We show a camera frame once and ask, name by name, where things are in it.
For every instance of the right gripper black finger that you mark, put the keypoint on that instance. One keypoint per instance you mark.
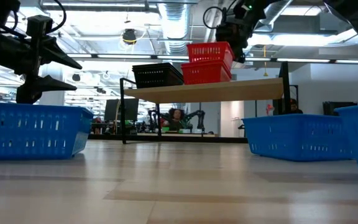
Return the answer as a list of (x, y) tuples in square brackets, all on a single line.
[(240, 53)]

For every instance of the black monitor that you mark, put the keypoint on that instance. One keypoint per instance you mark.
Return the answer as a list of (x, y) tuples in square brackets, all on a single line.
[(126, 109)]

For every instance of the hanging black yellow reel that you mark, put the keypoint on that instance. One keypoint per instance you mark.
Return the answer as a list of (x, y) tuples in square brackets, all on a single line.
[(129, 36)]

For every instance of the round silver ceiling duct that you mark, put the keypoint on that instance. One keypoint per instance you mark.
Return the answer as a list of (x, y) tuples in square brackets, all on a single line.
[(176, 25)]

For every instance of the small red wall object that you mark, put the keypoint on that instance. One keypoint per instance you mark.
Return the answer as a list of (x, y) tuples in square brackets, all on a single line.
[(269, 109)]

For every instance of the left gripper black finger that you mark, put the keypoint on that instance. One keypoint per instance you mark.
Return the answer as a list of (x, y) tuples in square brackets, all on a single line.
[(57, 51), (39, 85)]

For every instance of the ceiling light strip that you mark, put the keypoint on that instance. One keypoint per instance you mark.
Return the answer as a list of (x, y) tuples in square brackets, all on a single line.
[(356, 61), (303, 60), (123, 56)]

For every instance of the red plastic basket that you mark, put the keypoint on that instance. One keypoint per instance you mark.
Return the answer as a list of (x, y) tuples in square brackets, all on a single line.
[(208, 51), (205, 76), (191, 63)]

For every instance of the person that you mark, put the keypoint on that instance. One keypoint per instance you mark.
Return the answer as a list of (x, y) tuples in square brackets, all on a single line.
[(294, 109), (176, 119)]

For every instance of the black plastic basket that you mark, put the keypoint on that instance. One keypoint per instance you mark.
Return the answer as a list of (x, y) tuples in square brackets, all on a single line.
[(157, 79), (155, 68)]

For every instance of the grey rectangular ceiling duct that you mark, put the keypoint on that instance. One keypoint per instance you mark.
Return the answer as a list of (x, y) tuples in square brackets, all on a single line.
[(297, 23)]

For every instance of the wooden shelf with black legs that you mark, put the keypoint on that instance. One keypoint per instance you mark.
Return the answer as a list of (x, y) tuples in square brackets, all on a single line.
[(204, 91)]

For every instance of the black background robot arm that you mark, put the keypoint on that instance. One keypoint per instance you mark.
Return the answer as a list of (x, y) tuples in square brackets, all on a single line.
[(199, 116), (152, 119)]

